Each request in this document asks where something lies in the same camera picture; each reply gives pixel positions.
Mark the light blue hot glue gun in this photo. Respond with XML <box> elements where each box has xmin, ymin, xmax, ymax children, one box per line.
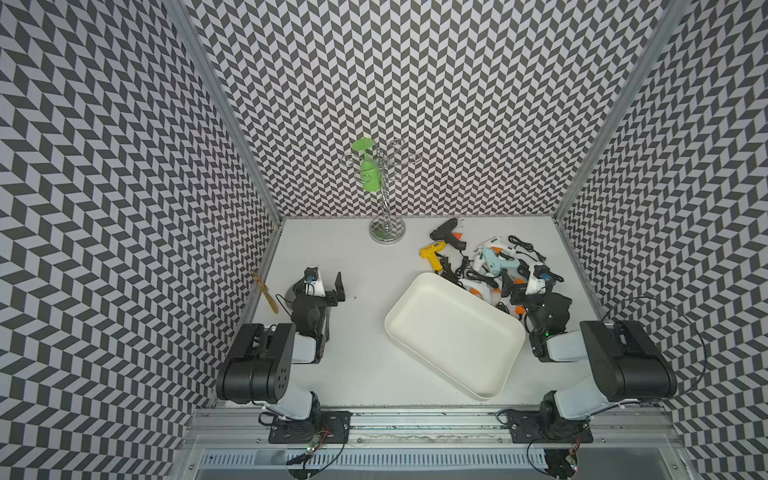
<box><xmin>481</xmin><ymin>248</ymin><xmax>520</xmax><ymax>277</ymax></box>

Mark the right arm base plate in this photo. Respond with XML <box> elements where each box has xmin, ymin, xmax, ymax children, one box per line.
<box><xmin>502</xmin><ymin>410</ymin><xmax>594</xmax><ymax>444</ymax></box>

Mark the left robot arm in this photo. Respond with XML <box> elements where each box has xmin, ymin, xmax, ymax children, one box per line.
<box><xmin>215</xmin><ymin>266</ymin><xmax>346</xmax><ymax>425</ymax></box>

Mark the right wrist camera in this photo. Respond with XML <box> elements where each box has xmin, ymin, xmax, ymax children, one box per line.
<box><xmin>525</xmin><ymin>264</ymin><xmax>556</xmax><ymax>295</ymax></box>

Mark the cream plastic storage box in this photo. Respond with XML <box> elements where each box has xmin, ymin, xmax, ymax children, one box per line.
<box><xmin>384</xmin><ymin>273</ymin><xmax>526</xmax><ymax>401</ymax></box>

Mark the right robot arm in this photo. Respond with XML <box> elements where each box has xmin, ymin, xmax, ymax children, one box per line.
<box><xmin>523</xmin><ymin>292</ymin><xmax>678</xmax><ymax>441</ymax></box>

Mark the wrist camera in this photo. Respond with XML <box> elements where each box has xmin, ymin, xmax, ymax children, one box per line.
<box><xmin>525</xmin><ymin>264</ymin><xmax>556</xmax><ymax>295</ymax></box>
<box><xmin>302</xmin><ymin>266</ymin><xmax>325</xmax><ymax>297</ymax></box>

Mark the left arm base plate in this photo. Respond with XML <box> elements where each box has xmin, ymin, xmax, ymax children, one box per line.
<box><xmin>268</xmin><ymin>410</ymin><xmax>352</xmax><ymax>446</ymax></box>

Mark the black hot glue gun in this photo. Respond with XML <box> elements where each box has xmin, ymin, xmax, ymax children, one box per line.
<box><xmin>429</xmin><ymin>217</ymin><xmax>466</xmax><ymax>251</ymax></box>

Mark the aluminium front rail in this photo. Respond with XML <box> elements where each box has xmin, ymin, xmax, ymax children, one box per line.
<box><xmin>180</xmin><ymin>406</ymin><xmax>682</xmax><ymax>450</ymax></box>

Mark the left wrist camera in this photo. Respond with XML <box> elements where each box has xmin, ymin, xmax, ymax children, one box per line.
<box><xmin>302</xmin><ymin>266</ymin><xmax>325</xmax><ymax>297</ymax></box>

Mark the yellow hot glue gun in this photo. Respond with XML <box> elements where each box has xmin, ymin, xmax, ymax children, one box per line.
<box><xmin>419</xmin><ymin>240</ymin><xmax>447</xmax><ymax>274</ymax></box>

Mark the lilac bowl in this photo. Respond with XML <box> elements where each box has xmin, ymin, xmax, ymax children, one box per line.
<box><xmin>284</xmin><ymin>288</ymin><xmax>296</xmax><ymax>310</ymax></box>

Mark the wooden stick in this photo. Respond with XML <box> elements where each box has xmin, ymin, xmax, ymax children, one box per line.
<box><xmin>251</xmin><ymin>271</ymin><xmax>280</xmax><ymax>314</ymax></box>

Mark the chrome hook stand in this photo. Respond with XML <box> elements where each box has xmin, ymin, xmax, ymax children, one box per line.
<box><xmin>344</xmin><ymin>136</ymin><xmax>418</xmax><ymax>245</ymax></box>

